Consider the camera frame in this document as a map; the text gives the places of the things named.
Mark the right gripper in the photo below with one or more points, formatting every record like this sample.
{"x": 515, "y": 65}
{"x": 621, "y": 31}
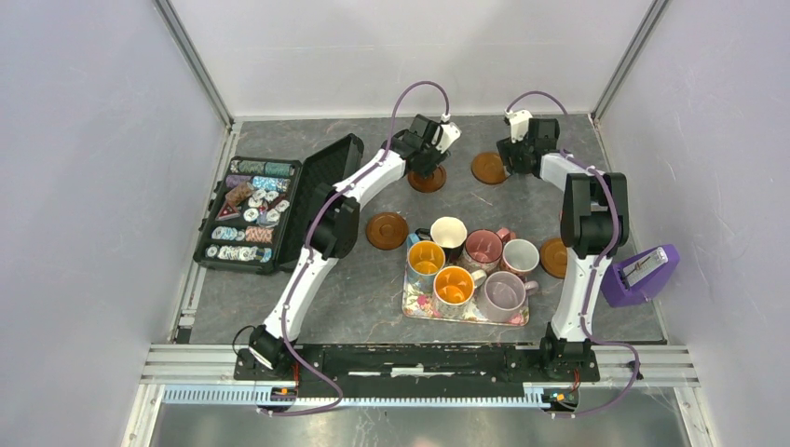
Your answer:
{"x": 508, "y": 150}

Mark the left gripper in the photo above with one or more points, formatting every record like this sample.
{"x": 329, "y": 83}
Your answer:
{"x": 438, "y": 158}

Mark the wooden coaster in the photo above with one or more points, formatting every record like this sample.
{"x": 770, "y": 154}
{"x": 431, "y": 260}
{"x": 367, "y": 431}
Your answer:
{"x": 387, "y": 231}
{"x": 488, "y": 168}
{"x": 430, "y": 184}
{"x": 553, "y": 257}

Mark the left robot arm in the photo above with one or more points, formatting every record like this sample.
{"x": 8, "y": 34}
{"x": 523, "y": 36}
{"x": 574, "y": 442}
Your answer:
{"x": 333, "y": 226}

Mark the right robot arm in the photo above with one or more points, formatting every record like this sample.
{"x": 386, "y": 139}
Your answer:
{"x": 592, "y": 228}

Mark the black mug cream inside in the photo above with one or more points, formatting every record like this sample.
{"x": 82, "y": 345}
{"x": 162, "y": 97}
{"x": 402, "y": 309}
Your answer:
{"x": 450, "y": 233}

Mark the pink ghost mug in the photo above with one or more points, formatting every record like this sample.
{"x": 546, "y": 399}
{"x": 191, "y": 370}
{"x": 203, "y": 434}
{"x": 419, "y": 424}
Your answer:
{"x": 483, "y": 249}

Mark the white floral mug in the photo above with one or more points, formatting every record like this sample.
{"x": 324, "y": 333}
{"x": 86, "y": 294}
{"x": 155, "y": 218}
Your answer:
{"x": 520, "y": 257}

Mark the blue mug yellow inside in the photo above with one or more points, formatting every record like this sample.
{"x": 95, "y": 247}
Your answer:
{"x": 424, "y": 259}

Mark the lilac mug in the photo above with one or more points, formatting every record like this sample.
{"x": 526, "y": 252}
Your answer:
{"x": 503, "y": 295}

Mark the floral mug orange inside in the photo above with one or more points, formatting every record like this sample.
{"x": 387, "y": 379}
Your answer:
{"x": 453, "y": 290}

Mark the floral serving tray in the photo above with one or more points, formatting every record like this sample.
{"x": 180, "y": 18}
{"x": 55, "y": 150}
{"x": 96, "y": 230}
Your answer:
{"x": 418, "y": 305}

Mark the purple metronome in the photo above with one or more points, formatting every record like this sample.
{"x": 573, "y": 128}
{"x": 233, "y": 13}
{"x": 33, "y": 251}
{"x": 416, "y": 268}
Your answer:
{"x": 640, "y": 278}

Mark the black poker chip case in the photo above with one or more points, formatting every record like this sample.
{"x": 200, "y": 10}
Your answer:
{"x": 258, "y": 218}

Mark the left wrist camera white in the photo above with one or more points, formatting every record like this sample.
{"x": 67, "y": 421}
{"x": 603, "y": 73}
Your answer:
{"x": 446, "y": 135}

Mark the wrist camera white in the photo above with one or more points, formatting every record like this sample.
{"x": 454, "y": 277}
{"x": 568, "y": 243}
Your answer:
{"x": 518, "y": 121}
{"x": 446, "y": 135}

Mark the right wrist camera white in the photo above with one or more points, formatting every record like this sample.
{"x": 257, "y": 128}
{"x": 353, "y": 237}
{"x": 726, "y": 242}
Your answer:
{"x": 518, "y": 121}

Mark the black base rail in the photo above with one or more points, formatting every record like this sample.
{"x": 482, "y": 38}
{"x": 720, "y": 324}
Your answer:
{"x": 391, "y": 371}

